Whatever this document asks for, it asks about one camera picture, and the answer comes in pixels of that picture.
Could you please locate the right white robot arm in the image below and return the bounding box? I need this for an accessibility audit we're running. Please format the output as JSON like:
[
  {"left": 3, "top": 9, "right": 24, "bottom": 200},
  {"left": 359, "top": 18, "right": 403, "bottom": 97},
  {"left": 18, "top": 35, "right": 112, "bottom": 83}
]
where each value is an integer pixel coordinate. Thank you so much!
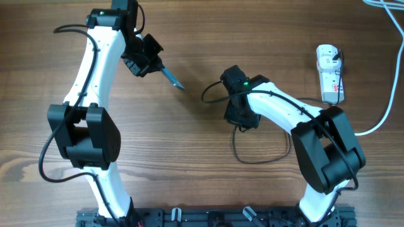
[{"left": 220, "top": 65, "right": 365, "bottom": 225}]

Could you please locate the blue screen smartphone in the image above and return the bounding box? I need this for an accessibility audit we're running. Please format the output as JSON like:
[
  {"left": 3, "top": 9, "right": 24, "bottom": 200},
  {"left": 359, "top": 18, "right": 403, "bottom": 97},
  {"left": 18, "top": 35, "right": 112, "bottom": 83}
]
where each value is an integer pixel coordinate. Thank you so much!
[{"left": 161, "top": 67, "right": 185, "bottom": 91}]

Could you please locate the white power strip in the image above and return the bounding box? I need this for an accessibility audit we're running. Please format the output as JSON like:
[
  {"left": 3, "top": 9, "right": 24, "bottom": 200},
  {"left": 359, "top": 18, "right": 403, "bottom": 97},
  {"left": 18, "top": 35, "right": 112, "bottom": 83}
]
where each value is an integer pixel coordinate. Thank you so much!
[{"left": 316, "top": 44, "right": 345, "bottom": 105}]

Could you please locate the white cables top corner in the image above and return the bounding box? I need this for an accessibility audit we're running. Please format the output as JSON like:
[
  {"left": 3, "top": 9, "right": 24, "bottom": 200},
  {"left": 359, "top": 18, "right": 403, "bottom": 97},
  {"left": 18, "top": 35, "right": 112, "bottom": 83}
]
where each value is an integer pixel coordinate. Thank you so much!
[{"left": 362, "top": 0, "right": 404, "bottom": 11}]

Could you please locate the white charger adapter plug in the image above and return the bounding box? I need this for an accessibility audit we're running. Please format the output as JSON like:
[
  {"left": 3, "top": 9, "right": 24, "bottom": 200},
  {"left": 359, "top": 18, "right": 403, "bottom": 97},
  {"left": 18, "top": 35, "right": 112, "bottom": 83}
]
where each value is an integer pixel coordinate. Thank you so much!
[{"left": 317, "top": 55, "right": 342, "bottom": 73}]

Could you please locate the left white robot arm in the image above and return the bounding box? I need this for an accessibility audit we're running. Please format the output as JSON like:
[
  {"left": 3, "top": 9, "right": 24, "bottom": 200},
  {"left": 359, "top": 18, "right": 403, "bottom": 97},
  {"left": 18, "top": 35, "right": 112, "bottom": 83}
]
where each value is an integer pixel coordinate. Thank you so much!
[{"left": 47, "top": 1, "right": 180, "bottom": 226}]

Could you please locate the white power strip cord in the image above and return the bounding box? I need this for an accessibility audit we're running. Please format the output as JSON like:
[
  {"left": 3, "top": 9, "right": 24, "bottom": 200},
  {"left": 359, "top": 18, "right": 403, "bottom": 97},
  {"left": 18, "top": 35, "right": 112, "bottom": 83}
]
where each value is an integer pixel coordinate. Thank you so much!
[{"left": 331, "top": 0, "right": 404, "bottom": 137}]

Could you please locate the black charger cable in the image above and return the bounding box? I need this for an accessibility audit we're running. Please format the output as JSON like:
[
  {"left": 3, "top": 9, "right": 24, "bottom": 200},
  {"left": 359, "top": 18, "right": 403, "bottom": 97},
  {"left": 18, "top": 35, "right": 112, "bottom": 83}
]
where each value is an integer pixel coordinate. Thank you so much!
[{"left": 231, "top": 50, "right": 345, "bottom": 165}]

